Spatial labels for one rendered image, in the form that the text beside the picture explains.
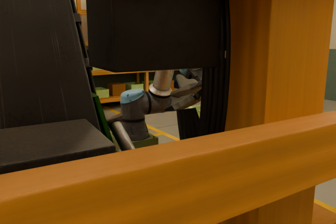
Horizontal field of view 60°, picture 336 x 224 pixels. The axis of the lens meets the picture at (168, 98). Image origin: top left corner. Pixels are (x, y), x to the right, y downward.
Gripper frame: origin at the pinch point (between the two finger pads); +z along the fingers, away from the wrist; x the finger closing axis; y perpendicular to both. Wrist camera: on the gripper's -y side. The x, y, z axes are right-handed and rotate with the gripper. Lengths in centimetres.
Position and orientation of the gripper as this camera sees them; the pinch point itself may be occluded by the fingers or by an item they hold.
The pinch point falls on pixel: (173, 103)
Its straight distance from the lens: 76.0
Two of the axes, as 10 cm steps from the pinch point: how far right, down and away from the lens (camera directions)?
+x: 1.8, -5.3, -8.3
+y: -5.1, -7.7, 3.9
